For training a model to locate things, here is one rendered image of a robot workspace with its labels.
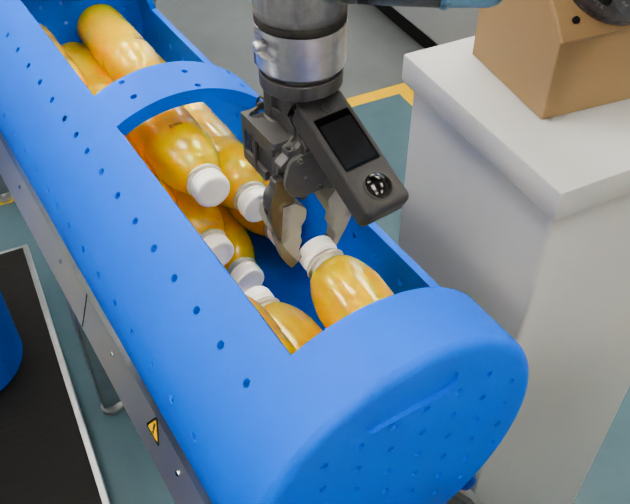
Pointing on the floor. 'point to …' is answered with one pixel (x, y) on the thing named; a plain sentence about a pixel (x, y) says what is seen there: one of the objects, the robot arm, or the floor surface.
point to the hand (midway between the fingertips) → (315, 252)
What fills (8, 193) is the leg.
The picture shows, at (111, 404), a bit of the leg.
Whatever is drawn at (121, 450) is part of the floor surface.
